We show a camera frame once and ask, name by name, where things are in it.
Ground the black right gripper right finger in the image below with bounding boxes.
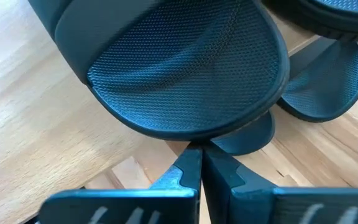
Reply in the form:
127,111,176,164
201,142,358,224

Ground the black rubber slide sandal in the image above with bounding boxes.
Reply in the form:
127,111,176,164
27,0,291,142
210,109,277,157
277,37,358,124
261,0,358,43

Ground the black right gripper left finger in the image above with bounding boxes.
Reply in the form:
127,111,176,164
38,144,203,224

